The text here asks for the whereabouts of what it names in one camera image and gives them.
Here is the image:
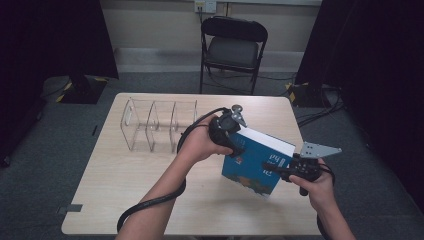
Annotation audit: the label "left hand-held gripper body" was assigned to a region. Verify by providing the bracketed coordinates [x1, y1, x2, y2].
[209, 104, 248, 148]

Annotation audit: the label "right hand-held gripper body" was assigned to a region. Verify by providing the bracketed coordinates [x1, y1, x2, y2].
[283, 142, 343, 183]

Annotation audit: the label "blue book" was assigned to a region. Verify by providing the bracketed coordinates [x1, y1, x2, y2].
[221, 126, 297, 198]

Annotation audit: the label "clear acrylic book rack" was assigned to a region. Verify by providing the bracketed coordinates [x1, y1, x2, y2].
[119, 97, 199, 155]

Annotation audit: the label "person's right hand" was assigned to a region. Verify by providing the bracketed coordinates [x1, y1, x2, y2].
[289, 159, 334, 211]

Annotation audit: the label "person's left hand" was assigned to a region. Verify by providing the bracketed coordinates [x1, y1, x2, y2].
[178, 115, 234, 164]

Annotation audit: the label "black stand base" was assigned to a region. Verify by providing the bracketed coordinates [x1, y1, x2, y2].
[285, 81, 333, 108]
[56, 74, 109, 105]

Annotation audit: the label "black folding chair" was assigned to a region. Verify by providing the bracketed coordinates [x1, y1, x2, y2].
[199, 15, 269, 96]

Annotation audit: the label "grey tape strip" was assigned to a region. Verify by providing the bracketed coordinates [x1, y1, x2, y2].
[56, 203, 84, 215]

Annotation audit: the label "black floor cables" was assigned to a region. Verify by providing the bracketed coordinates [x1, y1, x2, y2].
[296, 86, 346, 129]

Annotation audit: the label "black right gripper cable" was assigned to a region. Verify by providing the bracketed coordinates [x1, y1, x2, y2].
[315, 164, 336, 240]

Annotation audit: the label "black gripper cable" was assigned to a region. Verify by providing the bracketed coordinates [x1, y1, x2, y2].
[315, 164, 336, 240]
[116, 107, 232, 233]

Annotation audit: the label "thin black floor cable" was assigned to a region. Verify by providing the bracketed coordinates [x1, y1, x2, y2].
[206, 68, 297, 95]

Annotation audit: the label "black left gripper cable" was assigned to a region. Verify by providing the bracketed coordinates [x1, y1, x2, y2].
[116, 107, 232, 233]

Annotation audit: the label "white wall socket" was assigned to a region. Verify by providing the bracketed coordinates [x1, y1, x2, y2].
[194, 0, 218, 14]

